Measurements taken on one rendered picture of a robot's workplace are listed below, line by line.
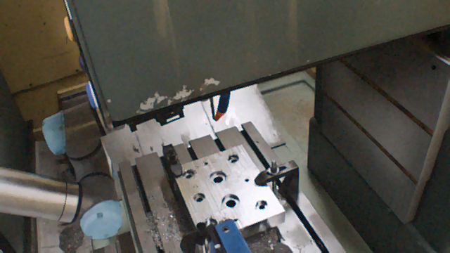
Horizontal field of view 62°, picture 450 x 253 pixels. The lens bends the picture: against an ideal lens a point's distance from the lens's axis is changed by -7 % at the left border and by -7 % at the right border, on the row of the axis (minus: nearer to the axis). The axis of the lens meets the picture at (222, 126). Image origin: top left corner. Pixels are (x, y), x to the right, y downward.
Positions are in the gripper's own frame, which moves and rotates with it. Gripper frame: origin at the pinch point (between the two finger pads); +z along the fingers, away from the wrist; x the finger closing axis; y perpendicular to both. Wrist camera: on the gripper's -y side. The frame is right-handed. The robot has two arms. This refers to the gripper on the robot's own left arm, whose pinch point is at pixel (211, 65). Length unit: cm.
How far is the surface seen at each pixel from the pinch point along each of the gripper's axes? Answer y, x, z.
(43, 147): 71, -98, -61
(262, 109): 73, -65, 40
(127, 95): -20.0, 31.6, -19.1
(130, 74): -22.3, 31.6, -18.1
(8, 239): 46, -23, -67
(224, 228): 18.1, 24.1, -10.9
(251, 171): 42.8, -7.6, 7.9
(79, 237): 74, -38, -52
